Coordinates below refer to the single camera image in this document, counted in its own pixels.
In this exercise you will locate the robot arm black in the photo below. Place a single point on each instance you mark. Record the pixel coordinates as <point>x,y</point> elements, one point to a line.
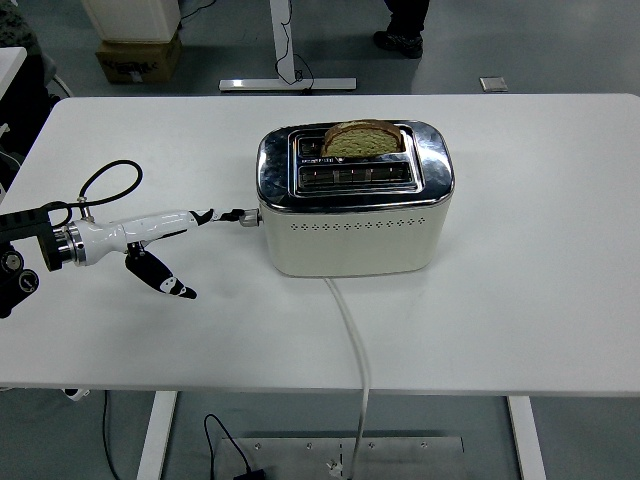
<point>25,220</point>

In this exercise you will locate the white stand with base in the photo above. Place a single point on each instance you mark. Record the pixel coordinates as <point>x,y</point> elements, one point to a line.
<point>250,84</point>

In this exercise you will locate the small white clip device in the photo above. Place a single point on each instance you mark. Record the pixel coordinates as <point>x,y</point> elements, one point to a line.
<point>76,395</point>

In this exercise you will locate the white toaster chrome top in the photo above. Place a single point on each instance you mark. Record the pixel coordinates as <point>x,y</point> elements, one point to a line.
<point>350,240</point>

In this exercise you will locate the grey toaster lever knob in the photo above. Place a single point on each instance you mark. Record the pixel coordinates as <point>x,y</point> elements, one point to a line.
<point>249,218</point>

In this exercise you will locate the grey floor socket plate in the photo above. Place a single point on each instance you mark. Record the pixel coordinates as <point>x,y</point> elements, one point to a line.
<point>493,83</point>

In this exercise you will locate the white side table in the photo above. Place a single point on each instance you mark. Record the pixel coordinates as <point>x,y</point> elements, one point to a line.
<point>10,62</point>

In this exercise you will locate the white cabinet box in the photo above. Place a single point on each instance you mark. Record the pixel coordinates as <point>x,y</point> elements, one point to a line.
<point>130,17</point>

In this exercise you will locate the person's leg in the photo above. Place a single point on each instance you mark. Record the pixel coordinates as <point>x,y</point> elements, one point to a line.
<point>400,40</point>

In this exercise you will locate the brown bread slice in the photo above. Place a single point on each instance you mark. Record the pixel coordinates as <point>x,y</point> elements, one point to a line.
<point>362,142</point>

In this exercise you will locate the grey metal plate with screws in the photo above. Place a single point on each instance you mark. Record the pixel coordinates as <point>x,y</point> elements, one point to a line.
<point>410,460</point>

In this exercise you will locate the white table leg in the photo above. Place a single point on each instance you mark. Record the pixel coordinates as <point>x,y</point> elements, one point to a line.
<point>526,440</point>
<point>156,435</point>

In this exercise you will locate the dark fabric-covered object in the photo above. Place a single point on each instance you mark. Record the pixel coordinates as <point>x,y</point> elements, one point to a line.
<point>27,95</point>

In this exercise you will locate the white power plug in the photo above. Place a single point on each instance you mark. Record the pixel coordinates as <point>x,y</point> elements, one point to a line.
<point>334,467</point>

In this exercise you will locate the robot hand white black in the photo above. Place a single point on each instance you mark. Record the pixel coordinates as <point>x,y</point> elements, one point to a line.
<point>135,227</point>

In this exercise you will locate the brown cardboard box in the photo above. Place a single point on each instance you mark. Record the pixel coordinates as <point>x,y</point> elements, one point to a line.
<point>135,62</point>

